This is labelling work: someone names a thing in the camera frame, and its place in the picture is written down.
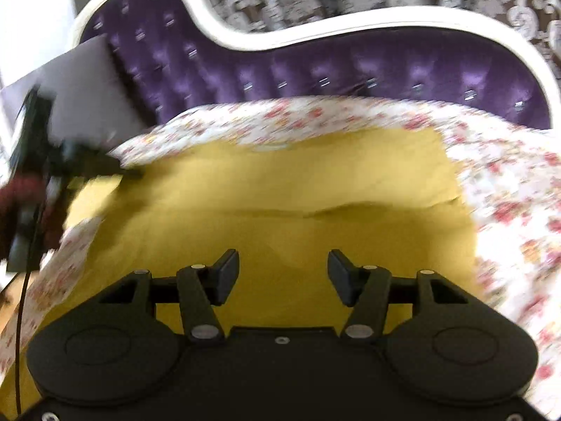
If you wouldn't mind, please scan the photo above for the mustard yellow knit sweater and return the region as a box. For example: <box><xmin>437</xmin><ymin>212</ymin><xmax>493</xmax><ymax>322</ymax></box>
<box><xmin>0</xmin><ymin>126</ymin><xmax>483</xmax><ymax>421</ymax></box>

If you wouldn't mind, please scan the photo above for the grey satin pillow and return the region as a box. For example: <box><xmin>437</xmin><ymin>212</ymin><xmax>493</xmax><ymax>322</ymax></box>
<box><xmin>1</xmin><ymin>35</ymin><xmax>149</xmax><ymax>149</ymax></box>

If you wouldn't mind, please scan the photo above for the purple tufted white-framed headboard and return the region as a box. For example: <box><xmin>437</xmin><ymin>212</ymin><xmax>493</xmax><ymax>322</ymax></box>
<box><xmin>75</xmin><ymin>0</ymin><xmax>560</xmax><ymax>129</ymax></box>

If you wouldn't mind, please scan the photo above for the floral quilted bedspread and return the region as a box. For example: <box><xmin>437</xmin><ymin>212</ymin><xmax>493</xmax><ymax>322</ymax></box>
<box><xmin>1</xmin><ymin>97</ymin><xmax>560</xmax><ymax>419</ymax></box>

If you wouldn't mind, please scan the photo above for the black cable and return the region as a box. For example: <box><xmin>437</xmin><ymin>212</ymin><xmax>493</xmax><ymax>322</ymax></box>
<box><xmin>13</xmin><ymin>200</ymin><xmax>50</xmax><ymax>417</ymax></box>

